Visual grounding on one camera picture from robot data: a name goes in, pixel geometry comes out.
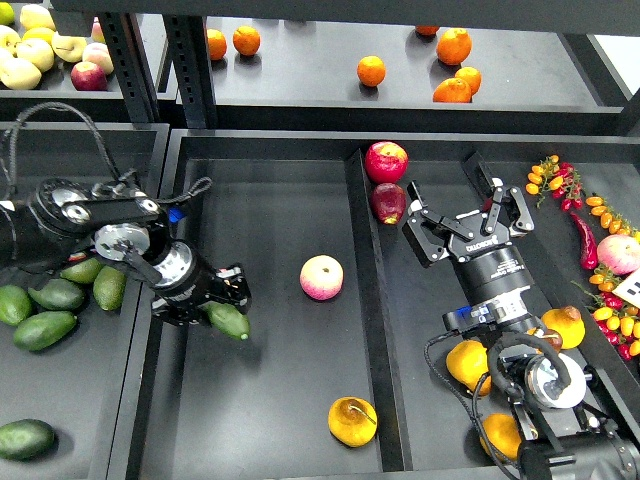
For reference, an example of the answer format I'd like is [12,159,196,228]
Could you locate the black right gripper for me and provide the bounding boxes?
[402,164,534,305]

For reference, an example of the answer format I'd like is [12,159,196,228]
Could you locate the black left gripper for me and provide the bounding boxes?
[151,264,252,326]

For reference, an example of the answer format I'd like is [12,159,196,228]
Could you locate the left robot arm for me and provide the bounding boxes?
[1,178,251,326]

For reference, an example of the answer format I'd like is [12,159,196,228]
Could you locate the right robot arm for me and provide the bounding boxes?
[402,161,639,479]

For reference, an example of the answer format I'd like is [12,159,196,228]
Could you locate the green avocado pile right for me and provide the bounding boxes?
[93,266,126,311]

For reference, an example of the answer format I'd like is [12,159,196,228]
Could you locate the green avocado pile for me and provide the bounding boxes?
[93,266,126,311]
[13,311,77,352]
[59,258,104,285]
[27,278,85,311]
[0,285,33,327]

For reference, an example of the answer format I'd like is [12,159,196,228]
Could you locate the green avocado pile top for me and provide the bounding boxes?
[59,258,104,285]

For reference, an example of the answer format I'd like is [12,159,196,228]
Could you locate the yellow pear with stem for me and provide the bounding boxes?
[527,327,563,352]

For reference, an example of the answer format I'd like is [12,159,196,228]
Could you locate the green avocado pile middle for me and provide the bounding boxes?
[27,278,85,311]

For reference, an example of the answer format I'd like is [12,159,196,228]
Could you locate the green avocado pile lower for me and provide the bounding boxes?
[13,311,77,352]

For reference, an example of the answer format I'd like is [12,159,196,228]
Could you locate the green avocado pile left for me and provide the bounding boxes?
[0,285,33,327]

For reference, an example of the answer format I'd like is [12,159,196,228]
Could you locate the yellow pear bottom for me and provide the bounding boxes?
[483,413,522,461]

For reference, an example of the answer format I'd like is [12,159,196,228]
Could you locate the dark avocado bottom left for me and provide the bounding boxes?
[1,419,55,461]

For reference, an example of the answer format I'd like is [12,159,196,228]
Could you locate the dark red apple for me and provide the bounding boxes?
[370,183,406,225]

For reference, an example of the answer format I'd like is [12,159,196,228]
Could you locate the pink apple centre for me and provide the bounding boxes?
[299,255,344,301]

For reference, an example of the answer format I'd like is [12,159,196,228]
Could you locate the bright red apple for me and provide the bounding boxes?
[364,141,409,184]

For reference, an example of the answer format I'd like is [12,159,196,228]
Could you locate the cherry tomato bunch upper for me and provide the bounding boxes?
[525,155,583,212]

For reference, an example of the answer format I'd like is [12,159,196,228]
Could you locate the cherry tomato bunch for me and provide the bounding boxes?
[574,264,639,362]
[525,155,583,212]

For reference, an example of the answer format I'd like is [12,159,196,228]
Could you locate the red chili pepper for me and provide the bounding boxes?
[570,212,598,270]

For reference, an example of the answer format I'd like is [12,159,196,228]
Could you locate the orange front right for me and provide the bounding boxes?
[432,78,472,103]

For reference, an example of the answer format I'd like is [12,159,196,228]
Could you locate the orange right small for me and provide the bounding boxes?
[455,66,482,96]

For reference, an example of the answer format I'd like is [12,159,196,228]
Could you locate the black centre divided tray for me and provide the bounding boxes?
[107,128,640,480]

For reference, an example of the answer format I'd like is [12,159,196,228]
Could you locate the pink apple right tray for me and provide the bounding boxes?
[596,234,639,275]

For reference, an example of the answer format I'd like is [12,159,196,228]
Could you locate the large orange upper right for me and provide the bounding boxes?
[436,27,473,65]

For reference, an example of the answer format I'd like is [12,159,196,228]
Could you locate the white label card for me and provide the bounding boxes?
[613,269,640,308]

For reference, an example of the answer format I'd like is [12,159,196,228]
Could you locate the orange centre shelf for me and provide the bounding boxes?
[356,55,386,87]

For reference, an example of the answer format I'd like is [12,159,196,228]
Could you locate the cherry tomato bunch lower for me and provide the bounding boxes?
[574,264,639,362]

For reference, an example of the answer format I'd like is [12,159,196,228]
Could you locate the orange behind beam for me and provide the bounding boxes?
[414,25,440,37]

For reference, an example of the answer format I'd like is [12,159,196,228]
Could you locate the black upper shelf tray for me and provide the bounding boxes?
[211,19,639,136]

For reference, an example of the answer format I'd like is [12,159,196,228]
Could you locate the orange far left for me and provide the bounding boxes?
[206,29,227,61]

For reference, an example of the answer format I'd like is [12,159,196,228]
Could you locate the red apple on shelf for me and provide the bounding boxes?
[71,61,108,91]

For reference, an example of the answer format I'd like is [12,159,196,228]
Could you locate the black upper left tray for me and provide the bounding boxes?
[0,0,171,124]

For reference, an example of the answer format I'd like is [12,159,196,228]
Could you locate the orange cherry tomato string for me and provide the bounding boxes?
[584,194,640,241]

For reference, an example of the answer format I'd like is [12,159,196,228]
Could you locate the black braided right cable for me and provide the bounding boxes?
[424,332,524,480]

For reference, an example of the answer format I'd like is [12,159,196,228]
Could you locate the black perforated post left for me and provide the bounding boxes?
[98,12,160,123]

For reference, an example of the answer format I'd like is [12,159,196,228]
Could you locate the black perforated shelf post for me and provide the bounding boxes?
[162,14,218,129]

